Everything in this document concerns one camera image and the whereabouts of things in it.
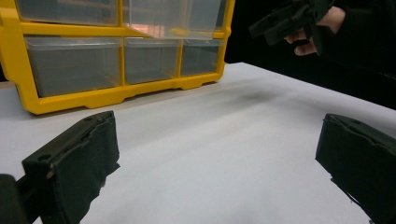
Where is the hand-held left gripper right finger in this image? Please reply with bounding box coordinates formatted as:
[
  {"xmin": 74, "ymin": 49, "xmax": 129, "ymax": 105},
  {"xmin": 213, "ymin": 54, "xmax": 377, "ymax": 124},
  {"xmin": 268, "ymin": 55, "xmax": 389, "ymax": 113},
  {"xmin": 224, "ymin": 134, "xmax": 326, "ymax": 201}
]
[{"xmin": 315, "ymin": 113, "xmax": 396, "ymax": 224}]

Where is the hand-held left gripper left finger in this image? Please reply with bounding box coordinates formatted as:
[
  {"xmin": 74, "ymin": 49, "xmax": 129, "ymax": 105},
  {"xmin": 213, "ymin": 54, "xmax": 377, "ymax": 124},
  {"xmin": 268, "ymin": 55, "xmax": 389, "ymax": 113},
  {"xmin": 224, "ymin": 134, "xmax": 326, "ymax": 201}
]
[{"xmin": 21, "ymin": 110, "xmax": 121, "ymax": 224}]

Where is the yellow drawer organizer cabinet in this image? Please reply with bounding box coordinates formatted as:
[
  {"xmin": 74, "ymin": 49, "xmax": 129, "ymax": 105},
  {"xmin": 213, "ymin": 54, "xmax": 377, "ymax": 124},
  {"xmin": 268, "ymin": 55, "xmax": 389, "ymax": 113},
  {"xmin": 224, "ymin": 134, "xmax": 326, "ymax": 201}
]
[{"xmin": 0, "ymin": 0, "xmax": 236, "ymax": 116}]

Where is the clear plastic drawer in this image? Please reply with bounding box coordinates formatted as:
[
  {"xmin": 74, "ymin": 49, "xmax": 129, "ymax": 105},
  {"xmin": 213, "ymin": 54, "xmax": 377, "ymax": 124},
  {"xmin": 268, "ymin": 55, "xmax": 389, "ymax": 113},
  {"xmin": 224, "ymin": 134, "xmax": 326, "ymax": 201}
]
[{"xmin": 122, "ymin": 0, "xmax": 223, "ymax": 41}]

